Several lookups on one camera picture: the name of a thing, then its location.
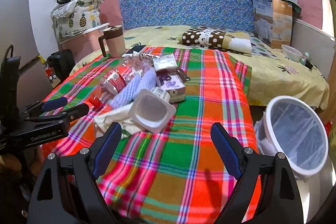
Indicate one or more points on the purple milk carton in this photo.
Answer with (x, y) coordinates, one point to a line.
(173, 85)

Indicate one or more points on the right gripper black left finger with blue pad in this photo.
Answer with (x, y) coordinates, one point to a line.
(66, 189)

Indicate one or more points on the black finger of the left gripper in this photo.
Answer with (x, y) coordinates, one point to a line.
(65, 116)

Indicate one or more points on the yellow pineapple bed sheet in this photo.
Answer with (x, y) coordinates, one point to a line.
(269, 78)

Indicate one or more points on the smartphone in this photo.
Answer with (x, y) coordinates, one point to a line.
(137, 49)

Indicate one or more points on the white foam fruit net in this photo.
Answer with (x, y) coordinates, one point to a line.
(132, 89)

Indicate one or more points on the beige mug with brown lid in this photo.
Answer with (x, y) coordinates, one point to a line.
(113, 36)

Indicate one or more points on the small green bottle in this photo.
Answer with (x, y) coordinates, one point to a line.
(304, 58)

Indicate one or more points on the pink storage box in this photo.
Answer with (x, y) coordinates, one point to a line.
(83, 44)

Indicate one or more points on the pineapple print fabric bundle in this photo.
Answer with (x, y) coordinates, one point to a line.
(75, 17)

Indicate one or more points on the white trash bin with liner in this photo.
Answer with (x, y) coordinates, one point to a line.
(290, 126)

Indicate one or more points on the white tissue pack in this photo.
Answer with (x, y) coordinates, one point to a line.
(165, 63)

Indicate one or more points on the bedding package box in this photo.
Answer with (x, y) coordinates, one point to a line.
(273, 21)

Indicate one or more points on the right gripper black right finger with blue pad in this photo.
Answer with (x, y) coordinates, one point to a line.
(279, 201)

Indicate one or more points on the colourful plaid cloth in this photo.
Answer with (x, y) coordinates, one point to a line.
(177, 176)

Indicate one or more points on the white bowl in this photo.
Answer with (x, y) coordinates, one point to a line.
(291, 53)

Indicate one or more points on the patterned paper bag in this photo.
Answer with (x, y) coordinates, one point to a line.
(143, 59)

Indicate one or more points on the grey refrigerator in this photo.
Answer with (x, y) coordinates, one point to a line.
(16, 29)

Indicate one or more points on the black bag on floor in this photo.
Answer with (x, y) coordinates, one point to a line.
(62, 62)

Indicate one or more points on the brown polka dot pillow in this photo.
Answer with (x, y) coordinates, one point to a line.
(217, 38)

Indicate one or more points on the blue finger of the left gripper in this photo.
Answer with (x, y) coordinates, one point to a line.
(39, 108)

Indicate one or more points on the clear plastic bottle red label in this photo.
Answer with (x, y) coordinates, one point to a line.
(114, 81)

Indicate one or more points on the red yellow toy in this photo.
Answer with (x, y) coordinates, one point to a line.
(50, 73)

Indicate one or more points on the white plastic yogurt cup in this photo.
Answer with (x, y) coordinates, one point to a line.
(152, 109)

